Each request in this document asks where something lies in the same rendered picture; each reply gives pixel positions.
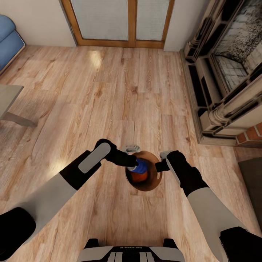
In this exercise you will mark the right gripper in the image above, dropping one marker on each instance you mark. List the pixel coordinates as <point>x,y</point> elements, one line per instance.
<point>161,167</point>

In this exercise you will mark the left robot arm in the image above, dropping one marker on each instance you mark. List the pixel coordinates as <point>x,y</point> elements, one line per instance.
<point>22,222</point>

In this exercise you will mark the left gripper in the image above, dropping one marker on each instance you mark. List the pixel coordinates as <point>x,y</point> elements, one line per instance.
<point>127,160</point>

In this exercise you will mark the cabinet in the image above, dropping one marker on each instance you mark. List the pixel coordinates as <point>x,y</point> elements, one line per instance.
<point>252,175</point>

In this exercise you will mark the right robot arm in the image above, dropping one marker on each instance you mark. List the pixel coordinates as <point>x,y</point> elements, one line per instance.
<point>227,237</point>

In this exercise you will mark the trash can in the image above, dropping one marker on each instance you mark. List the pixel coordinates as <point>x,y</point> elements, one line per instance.
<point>151,182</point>

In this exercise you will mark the coffee table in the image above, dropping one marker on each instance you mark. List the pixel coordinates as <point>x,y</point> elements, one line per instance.
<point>8,94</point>

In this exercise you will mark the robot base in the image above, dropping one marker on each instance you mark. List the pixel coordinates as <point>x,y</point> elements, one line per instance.
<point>168,253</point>

